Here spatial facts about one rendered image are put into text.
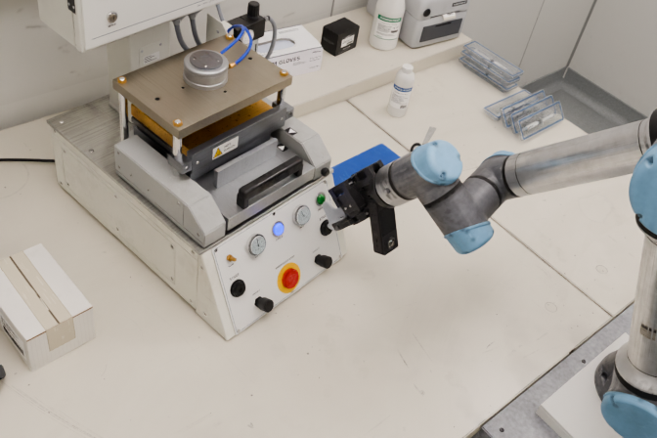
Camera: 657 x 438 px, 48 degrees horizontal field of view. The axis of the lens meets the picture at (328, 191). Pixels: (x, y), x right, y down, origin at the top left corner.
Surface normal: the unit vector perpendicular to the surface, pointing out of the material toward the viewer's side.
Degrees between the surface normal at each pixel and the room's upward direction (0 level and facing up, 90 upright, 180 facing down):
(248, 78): 0
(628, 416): 99
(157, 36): 90
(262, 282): 65
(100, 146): 0
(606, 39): 90
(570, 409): 3
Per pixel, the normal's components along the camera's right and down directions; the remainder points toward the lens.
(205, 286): -0.67, 0.43
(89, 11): 0.73, 0.54
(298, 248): 0.73, 0.18
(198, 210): 0.59, -0.21
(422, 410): 0.15, -0.73
